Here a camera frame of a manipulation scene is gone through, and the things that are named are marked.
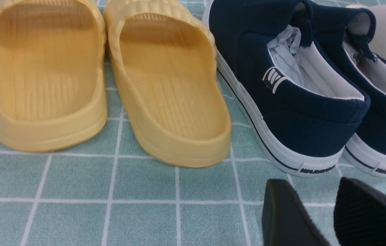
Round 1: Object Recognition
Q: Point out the yellow rubber slipper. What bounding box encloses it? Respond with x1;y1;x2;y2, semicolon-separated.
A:
0;0;108;152
103;0;232;168

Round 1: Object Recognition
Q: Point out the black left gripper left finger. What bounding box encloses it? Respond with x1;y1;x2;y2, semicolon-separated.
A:
262;179;330;246

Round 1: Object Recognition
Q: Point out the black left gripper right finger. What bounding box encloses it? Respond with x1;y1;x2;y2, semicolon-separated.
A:
333;177;386;246

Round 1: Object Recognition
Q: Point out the left navy canvas sneaker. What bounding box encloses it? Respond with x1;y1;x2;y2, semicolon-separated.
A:
202;0;370;177

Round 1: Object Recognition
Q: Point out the left yellow rubber slipper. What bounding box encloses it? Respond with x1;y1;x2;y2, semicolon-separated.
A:
0;0;108;152

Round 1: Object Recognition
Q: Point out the right navy canvas sneaker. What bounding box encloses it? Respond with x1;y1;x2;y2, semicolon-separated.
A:
312;3;386;177

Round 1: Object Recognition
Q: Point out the right yellow rubber slipper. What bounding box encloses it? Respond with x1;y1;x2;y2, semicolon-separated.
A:
103;0;232;168

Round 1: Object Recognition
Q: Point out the green checked tablecloth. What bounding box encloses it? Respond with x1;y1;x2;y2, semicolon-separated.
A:
0;0;386;246

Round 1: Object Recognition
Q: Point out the navy canvas sneaker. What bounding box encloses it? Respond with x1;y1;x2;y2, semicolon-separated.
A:
202;0;370;177
312;3;386;177

